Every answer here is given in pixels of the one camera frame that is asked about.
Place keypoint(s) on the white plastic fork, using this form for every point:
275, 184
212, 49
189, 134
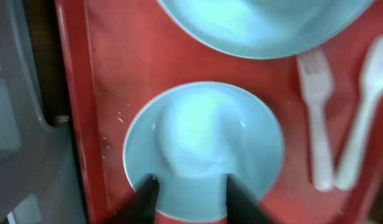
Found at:
316, 81

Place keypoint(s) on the grey dishwasher rack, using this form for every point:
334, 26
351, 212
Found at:
38, 177

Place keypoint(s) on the red plastic tray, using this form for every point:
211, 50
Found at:
120, 54

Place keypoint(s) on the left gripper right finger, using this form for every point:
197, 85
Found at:
240, 209

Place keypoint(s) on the light blue small bowl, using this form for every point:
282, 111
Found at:
192, 136

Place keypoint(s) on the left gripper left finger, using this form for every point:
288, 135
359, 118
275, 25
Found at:
140, 208

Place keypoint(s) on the white plastic spoon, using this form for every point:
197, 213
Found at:
371, 91

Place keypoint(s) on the light blue plate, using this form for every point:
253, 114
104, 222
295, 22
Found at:
257, 29

